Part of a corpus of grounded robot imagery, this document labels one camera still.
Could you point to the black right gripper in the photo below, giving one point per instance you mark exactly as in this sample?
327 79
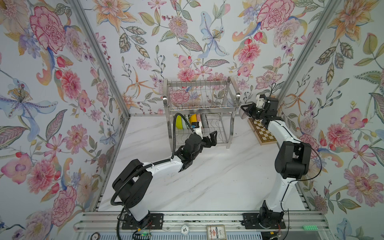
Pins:
250 111

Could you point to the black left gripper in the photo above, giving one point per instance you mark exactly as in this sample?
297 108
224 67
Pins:
213 141

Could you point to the yellow plastic bowl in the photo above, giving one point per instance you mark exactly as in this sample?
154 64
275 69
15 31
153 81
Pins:
193 120

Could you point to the lime green plastic bowl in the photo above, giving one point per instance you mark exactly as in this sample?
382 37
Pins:
179 123

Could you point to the dark blue floral bowl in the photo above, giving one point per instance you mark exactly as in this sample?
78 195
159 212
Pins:
205 124

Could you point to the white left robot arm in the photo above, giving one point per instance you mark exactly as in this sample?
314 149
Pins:
133 182

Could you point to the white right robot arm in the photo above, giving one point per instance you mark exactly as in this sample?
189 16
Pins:
291 164

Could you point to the stainless steel dish rack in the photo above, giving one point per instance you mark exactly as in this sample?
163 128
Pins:
218 99

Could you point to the wooden chessboard box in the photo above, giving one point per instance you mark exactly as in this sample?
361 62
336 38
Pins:
263 136

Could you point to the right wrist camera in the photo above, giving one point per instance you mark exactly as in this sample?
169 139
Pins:
261 101

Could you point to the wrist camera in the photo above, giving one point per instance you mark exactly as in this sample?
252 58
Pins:
261 101
198 130

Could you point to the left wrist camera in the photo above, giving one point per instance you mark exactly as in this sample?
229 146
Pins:
198 130

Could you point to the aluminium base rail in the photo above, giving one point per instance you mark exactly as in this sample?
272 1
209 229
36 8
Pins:
232 225

